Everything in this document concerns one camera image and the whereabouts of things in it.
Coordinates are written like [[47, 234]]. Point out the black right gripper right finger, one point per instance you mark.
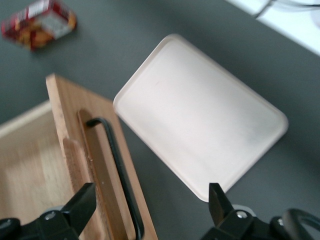
[[220, 207]]

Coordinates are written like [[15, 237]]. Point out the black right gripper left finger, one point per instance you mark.
[[80, 207]]

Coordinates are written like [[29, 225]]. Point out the wooden drawer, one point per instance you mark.
[[30, 162]]

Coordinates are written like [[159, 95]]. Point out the cream rectangular tray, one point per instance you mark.
[[200, 117]]

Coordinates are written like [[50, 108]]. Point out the red cookie box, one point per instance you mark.
[[37, 27]]

